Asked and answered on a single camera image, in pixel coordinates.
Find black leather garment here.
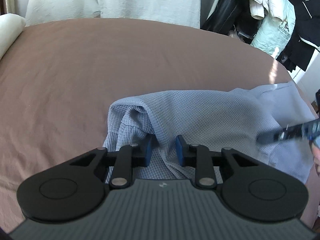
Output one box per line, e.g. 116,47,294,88
201,0,262,46

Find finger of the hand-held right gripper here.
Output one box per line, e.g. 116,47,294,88
257,119,320,144

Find grey waffle knit garment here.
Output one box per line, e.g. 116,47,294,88
102,80,318,185

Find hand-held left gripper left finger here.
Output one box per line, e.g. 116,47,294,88
69,135,153,189

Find mint green bag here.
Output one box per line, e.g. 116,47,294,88
251,0,297,56

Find cream fleece cloth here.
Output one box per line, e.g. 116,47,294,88
0,14,27,62

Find cream cloth cover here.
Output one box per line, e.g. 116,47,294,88
25,0,202,29

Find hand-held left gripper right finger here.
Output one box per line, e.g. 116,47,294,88
176,134,259,189

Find black hanging clothes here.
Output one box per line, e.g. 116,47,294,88
276,0,320,72

